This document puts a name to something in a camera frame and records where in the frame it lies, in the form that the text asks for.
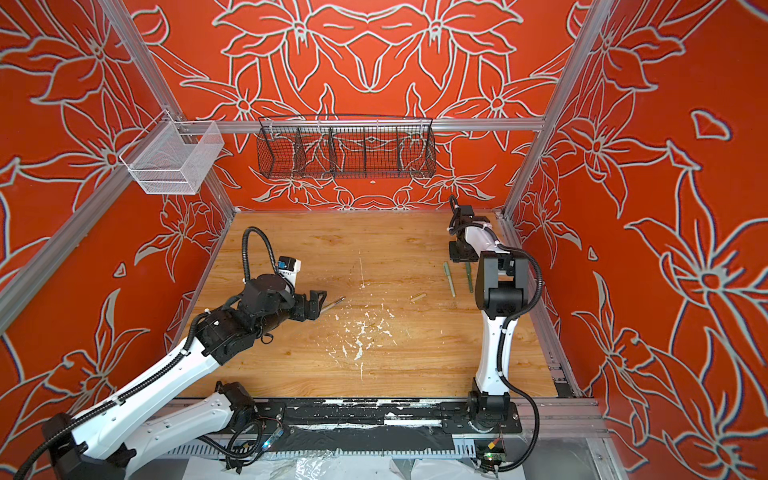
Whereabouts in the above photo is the dark green pen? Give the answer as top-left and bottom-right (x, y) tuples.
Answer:
(465, 262), (475, 293)

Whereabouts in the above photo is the light green pen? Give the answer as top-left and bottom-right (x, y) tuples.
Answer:
(443, 262), (457, 298)

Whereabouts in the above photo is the beige pen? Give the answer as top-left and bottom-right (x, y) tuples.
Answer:
(321, 296), (346, 313)

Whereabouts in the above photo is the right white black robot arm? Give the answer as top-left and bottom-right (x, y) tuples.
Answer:
(448, 196), (543, 430)

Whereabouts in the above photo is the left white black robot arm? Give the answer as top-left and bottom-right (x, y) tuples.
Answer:
(14, 226), (327, 479)

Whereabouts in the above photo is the clear plastic bin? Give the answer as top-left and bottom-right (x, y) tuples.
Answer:
(119, 120), (224, 195)

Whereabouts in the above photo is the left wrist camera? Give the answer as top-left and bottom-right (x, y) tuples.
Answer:
(277, 256), (301, 288)

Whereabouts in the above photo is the right base cable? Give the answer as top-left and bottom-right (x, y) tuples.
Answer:
(476, 371), (541, 475)

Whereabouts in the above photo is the left base cable bundle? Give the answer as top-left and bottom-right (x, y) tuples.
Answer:
(197, 413), (283, 475)

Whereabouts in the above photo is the black wire basket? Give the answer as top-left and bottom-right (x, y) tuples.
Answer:
(256, 115), (437, 180)

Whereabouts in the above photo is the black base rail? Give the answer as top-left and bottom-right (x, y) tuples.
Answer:
(255, 398), (522, 434)

